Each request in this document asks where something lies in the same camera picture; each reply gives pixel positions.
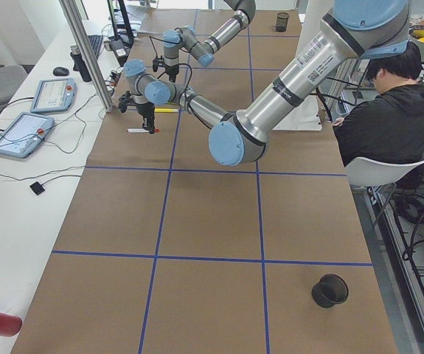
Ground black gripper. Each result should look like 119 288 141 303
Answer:
137 103 156 133
165 64 179 82

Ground white marker with red cap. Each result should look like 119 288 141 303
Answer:
127 128 160 134

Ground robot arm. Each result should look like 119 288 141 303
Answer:
118 1 410 166
153 0 256 83

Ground yellow highlighter pen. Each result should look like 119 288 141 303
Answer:
154 108 179 114

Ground black keyboard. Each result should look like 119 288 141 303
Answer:
87 35 104 58

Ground black bottle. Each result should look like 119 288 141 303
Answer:
70 45 92 82

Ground teach pendant far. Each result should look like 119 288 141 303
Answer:
30 77 77 114

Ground teach pendant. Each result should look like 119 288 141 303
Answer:
0 112 55 159
30 77 77 114

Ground black computer mouse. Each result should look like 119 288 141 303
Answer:
52 66 69 77

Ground teach pendant near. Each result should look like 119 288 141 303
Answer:
0 112 55 159

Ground black mesh pen cup far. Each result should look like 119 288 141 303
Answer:
275 12 290 32

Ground black mesh pen cup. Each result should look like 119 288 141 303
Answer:
275 12 290 32
311 274 349 308

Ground small black square device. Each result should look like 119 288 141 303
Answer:
29 181 45 195

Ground white chair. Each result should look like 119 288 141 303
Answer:
345 156 424 190

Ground person in black jacket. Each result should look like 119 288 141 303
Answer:
333 41 424 165

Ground black mesh pen cup near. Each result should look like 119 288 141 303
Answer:
311 274 349 308

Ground aluminium frame post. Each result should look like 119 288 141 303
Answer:
59 0 113 113

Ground aluminium table frame rail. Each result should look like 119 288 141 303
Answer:
353 181 424 353

